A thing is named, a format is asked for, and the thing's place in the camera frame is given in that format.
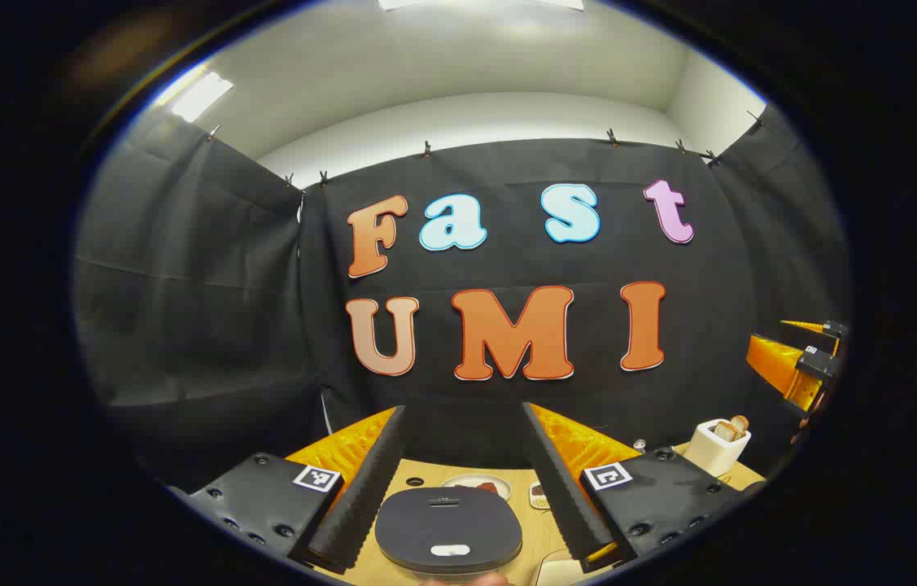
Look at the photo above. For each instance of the dark grey rice cooker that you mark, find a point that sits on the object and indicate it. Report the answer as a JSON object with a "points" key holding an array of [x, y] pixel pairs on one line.
{"points": [[446, 521]]}

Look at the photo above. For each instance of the ceiling light panel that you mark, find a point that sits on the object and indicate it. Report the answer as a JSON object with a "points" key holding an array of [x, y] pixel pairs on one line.
{"points": [[202, 96]]}

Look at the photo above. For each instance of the white container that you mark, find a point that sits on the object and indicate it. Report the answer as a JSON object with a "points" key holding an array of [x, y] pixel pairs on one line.
{"points": [[557, 570]]}

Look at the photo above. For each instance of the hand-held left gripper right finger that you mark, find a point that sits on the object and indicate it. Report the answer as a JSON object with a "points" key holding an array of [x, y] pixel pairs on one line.
{"points": [[568, 496]]}

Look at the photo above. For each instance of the toast slice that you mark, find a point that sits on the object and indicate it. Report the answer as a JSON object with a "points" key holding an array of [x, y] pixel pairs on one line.
{"points": [[740, 422], [725, 430]]}

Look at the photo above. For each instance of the divided white bean dish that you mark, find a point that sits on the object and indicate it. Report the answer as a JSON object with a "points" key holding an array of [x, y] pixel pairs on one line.
{"points": [[539, 492]]}

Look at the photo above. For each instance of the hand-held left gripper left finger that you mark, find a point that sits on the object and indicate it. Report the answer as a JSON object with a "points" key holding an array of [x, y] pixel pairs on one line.
{"points": [[360, 496]]}

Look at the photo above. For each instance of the round white plate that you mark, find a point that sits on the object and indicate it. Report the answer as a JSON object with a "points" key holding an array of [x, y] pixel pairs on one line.
{"points": [[465, 482]]}

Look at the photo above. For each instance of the black backdrop cloth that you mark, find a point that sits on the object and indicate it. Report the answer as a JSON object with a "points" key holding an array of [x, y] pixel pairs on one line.
{"points": [[263, 285]]}

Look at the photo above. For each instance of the white toaster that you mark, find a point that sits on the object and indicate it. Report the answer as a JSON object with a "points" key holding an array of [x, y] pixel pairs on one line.
{"points": [[710, 454]]}

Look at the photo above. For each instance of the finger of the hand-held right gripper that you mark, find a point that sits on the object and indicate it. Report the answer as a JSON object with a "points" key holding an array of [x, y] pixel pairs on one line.
{"points": [[832, 330], [779, 366]]}

